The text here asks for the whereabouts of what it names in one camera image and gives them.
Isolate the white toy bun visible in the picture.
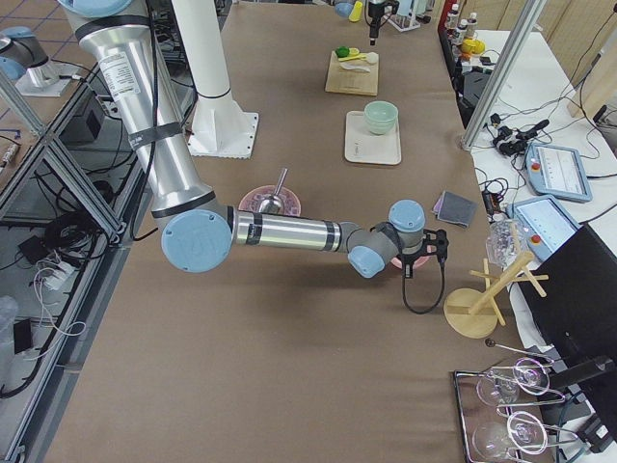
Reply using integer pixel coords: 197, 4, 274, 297
364, 52, 379, 65

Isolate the blue teach pendant far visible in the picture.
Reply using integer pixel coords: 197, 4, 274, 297
525, 143, 593, 203

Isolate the blue teach pendant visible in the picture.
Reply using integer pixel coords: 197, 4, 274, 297
525, 143, 593, 203
507, 195, 580, 261

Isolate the green bowl stack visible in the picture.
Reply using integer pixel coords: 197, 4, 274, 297
363, 100, 398, 135

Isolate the wooden cup tree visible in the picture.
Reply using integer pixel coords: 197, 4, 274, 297
443, 248, 549, 339

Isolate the black monitor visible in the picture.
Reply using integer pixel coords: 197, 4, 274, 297
520, 225, 616, 367

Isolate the wine glass upper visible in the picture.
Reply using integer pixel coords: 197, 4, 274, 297
476, 357, 550, 406

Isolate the cream serving tray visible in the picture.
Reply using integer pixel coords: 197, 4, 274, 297
344, 111, 402, 166

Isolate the clear glass mug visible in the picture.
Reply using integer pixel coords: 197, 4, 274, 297
486, 219, 528, 268

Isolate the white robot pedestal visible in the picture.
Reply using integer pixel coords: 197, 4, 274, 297
173, 0, 258, 159

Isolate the wooden cutting board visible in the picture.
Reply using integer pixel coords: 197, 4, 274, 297
325, 51, 379, 96

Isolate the wine glass rack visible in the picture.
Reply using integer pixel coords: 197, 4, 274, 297
452, 349, 579, 462

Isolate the yellow plastic knife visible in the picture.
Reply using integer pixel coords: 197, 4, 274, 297
338, 53, 366, 62

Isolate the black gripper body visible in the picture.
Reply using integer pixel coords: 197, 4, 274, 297
402, 229, 448, 280
365, 0, 399, 45

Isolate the grey folded cloth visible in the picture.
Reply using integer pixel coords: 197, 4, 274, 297
432, 191, 477, 228

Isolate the wine glass lower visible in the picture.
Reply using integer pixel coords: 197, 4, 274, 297
471, 411, 548, 462

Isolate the green toy lime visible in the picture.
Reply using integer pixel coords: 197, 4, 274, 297
335, 46, 350, 59

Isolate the large pink ice bowl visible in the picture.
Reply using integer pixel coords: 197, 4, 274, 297
238, 184, 304, 216

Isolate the yellow plastic cup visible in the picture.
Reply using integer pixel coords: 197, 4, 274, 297
348, 1, 363, 22

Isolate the blue teach pendant near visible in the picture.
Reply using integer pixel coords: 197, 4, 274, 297
507, 195, 580, 261

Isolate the metal scoop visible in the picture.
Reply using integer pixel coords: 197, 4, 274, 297
258, 168, 288, 214

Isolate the white plastic spoon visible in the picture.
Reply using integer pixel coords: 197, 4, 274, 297
339, 62, 371, 73

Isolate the aluminium frame post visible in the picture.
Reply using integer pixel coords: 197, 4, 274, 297
461, 0, 547, 152

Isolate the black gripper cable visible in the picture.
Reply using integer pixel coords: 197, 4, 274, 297
402, 255, 445, 315

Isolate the white wire cup rack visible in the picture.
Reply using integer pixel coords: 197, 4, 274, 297
388, 0, 433, 32

